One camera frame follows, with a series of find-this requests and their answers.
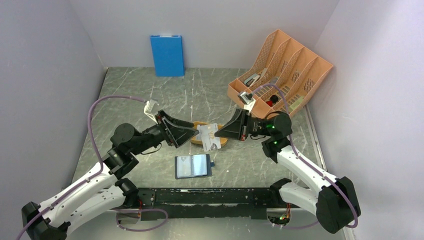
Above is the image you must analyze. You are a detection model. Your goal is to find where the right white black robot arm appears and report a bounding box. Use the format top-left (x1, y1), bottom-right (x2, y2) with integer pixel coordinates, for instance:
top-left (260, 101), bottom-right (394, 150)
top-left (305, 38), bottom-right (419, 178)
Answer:
top-left (214, 108), bottom-right (361, 234)

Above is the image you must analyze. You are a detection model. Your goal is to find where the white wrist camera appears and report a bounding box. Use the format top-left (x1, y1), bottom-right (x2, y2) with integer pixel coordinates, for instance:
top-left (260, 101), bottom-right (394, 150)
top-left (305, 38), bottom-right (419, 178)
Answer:
top-left (237, 91), bottom-right (256, 113)
top-left (143, 99), bottom-right (160, 123)

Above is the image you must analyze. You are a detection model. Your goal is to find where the navy blue card holder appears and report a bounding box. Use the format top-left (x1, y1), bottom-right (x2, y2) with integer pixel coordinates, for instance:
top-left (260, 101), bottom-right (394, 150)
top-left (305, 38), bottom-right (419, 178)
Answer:
top-left (174, 154), bottom-right (215, 180)

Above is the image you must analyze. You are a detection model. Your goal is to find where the orange desk file organizer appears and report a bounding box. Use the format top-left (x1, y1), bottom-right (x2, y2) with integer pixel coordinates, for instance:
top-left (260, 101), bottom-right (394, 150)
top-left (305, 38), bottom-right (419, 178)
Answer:
top-left (227, 29), bottom-right (334, 118)

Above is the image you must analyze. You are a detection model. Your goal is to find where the silver VIP card stack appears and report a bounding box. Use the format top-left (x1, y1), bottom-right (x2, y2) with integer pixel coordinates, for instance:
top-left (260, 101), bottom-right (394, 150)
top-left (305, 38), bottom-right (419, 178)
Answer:
top-left (196, 123), bottom-right (222, 152)

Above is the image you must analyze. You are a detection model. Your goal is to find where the grey item in organizer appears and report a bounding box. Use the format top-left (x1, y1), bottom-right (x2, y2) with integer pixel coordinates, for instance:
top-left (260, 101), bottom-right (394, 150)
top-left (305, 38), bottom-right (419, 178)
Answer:
top-left (269, 76), bottom-right (279, 88)

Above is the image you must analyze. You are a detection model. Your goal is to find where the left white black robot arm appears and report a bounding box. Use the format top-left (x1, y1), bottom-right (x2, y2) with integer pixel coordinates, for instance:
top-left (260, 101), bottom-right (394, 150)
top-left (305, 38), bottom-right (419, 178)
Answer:
top-left (21, 110), bottom-right (199, 240)

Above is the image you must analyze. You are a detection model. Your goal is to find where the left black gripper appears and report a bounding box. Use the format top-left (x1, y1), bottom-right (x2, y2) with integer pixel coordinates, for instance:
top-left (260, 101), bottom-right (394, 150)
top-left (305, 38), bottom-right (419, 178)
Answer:
top-left (130, 109), bottom-right (199, 155)

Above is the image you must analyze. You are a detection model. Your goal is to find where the green sticky note pad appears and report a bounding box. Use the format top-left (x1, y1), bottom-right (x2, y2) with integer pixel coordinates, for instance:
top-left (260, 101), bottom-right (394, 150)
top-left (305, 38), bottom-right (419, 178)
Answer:
top-left (288, 96), bottom-right (304, 113)

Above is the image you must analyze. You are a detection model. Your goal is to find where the blue folder box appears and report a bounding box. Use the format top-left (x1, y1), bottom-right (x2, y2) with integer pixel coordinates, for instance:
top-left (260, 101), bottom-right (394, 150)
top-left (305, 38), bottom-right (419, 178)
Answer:
top-left (149, 35), bottom-right (185, 77)

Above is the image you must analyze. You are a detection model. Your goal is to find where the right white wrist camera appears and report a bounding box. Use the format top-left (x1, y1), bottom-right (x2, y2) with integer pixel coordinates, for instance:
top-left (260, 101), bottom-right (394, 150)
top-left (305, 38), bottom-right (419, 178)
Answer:
top-left (237, 91), bottom-right (256, 113)

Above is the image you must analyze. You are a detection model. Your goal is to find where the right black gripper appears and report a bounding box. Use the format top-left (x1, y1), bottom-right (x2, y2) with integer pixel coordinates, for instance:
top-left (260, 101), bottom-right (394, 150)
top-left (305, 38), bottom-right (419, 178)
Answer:
top-left (214, 108), bottom-right (273, 141)

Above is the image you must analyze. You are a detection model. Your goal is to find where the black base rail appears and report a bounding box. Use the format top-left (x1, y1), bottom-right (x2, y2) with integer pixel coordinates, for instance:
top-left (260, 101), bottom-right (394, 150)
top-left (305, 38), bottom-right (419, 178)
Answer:
top-left (121, 187), bottom-right (288, 221)

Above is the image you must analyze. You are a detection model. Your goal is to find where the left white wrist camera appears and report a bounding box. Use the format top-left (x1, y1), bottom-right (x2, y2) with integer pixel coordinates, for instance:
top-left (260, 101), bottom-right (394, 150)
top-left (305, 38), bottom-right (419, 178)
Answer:
top-left (143, 99), bottom-right (160, 123)

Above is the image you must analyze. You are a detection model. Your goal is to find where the grey stapler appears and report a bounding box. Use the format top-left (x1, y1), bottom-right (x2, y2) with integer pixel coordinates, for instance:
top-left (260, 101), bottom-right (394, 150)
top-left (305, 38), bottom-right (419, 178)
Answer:
top-left (243, 73), bottom-right (260, 87)

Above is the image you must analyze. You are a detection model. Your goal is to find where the red black stamp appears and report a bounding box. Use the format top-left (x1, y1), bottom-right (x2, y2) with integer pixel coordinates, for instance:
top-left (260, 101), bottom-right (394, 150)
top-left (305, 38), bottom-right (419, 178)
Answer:
top-left (266, 94), bottom-right (279, 107)

